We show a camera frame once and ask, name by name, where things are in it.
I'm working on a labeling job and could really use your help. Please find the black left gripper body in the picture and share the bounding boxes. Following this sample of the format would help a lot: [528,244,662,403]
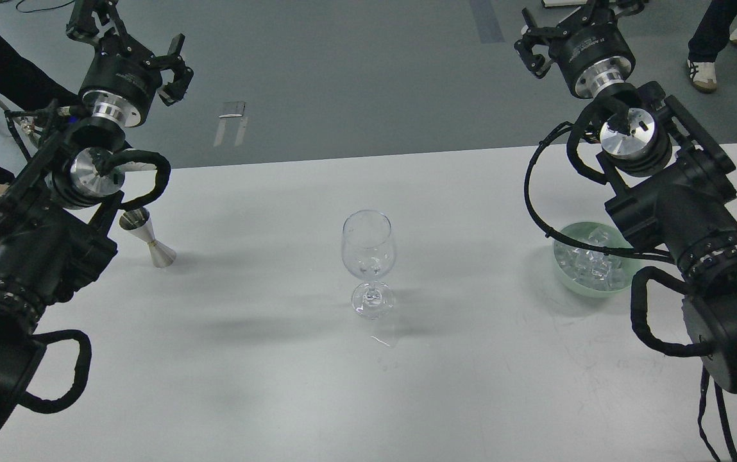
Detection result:
[79,34,162,128]

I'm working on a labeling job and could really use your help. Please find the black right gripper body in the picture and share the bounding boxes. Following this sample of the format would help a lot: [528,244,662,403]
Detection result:
[555,23,636,99]

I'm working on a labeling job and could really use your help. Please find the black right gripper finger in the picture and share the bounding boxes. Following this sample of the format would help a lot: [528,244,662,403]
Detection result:
[570,1,648,30]
[514,8,564,80]

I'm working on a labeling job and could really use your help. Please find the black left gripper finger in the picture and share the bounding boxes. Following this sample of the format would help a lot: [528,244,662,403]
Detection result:
[145,35,194,107]
[65,1,126,46]

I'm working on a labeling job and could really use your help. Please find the steel double jigger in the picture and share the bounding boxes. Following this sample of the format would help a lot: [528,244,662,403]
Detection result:
[119,207,177,268]

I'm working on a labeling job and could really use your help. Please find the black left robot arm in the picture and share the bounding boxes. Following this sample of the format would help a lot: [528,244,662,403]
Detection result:
[0,1,194,430]

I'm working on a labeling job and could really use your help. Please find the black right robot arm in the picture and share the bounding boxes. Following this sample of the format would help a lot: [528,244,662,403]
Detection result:
[514,1,737,461]

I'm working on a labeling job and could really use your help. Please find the clear ice cubes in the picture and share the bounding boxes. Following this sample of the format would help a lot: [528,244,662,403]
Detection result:
[554,242,629,291]

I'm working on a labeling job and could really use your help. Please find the clear wine glass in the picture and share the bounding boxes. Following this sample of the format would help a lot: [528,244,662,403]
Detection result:
[340,209,397,320]

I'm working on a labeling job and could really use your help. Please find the white sneaker with dark stripes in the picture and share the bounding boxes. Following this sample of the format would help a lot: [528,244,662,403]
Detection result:
[686,60,718,94]

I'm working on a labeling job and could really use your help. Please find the light green bowl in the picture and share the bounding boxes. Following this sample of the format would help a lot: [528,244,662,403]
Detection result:
[552,221,641,298]

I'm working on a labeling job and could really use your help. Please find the black floor cable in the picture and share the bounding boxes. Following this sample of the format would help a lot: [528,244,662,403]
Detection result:
[0,0,77,15]

